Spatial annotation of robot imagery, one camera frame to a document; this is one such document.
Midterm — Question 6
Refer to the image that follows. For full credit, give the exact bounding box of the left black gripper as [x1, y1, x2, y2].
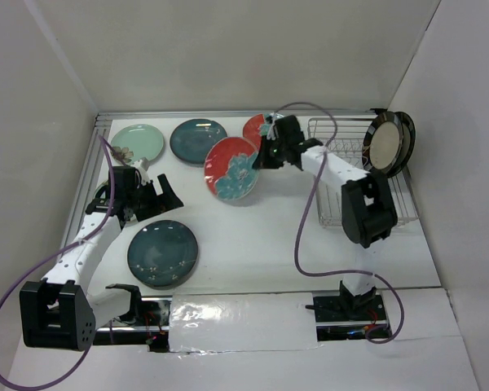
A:
[128, 174, 183, 222]

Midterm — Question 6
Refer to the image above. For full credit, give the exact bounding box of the red teal floral plate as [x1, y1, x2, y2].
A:
[204, 137, 258, 202]
[242, 113, 283, 150]

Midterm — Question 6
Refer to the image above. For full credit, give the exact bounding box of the dark teal plate front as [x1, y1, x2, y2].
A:
[126, 220, 199, 289]

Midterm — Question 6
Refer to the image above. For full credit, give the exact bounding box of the dark teal plate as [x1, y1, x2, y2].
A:
[170, 118, 227, 165]
[126, 220, 199, 289]

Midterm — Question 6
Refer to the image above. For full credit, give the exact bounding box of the black rimmed beige plate back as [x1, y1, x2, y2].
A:
[362, 112, 405, 177]

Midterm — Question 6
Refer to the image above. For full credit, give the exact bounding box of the black rimmed beige plate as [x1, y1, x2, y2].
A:
[362, 112, 405, 177]
[388, 112, 416, 178]

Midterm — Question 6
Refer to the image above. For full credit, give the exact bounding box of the mint green flower plate front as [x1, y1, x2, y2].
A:
[93, 181, 110, 204]

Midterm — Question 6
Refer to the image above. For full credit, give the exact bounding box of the mint green flower plate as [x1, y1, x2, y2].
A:
[110, 124, 165, 165]
[93, 181, 110, 204]

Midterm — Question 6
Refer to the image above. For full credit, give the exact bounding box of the black rimmed beige plate front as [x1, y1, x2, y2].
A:
[388, 112, 416, 178]

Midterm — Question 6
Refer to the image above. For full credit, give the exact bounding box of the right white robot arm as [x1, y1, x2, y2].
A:
[253, 114, 398, 319]

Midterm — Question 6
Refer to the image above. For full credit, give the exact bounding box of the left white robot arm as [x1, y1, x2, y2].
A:
[20, 166, 183, 351]

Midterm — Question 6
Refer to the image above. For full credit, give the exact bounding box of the red teal floral plate back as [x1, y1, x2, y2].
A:
[242, 113, 283, 150]

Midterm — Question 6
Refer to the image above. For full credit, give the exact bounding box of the dark teal plate back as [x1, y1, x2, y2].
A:
[170, 118, 227, 165]

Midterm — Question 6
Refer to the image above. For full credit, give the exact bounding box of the mint green flower plate back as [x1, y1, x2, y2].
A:
[110, 124, 165, 165]

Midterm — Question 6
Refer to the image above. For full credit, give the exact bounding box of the white foil cover sheet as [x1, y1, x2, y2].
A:
[169, 293, 319, 354]

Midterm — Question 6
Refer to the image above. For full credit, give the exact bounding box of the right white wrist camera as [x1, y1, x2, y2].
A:
[261, 112, 284, 140]

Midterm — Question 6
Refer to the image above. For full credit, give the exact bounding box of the white wire dish rack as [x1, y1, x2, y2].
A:
[307, 117, 419, 228]

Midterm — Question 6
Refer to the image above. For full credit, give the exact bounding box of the aluminium frame rail left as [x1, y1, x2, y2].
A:
[60, 119, 112, 247]

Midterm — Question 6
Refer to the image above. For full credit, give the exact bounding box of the aluminium frame rail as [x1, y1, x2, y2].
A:
[60, 119, 112, 247]
[96, 108, 377, 122]

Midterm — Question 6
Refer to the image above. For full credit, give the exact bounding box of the aluminium frame rail back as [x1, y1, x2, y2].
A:
[96, 108, 377, 122]

